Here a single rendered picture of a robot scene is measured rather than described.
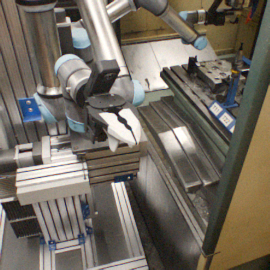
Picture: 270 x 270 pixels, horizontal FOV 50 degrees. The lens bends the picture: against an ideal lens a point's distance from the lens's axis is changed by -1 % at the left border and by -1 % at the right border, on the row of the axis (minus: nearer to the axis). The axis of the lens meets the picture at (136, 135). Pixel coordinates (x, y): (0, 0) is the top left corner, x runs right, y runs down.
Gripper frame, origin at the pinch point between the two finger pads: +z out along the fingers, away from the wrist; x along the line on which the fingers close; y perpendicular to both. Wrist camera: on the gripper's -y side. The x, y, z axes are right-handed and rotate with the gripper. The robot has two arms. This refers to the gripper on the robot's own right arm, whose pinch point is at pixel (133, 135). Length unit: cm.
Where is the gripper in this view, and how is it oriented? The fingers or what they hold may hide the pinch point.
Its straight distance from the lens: 48.8
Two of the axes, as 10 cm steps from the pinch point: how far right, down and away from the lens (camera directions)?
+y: -1.2, 8.1, 5.8
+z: 4.8, 5.6, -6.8
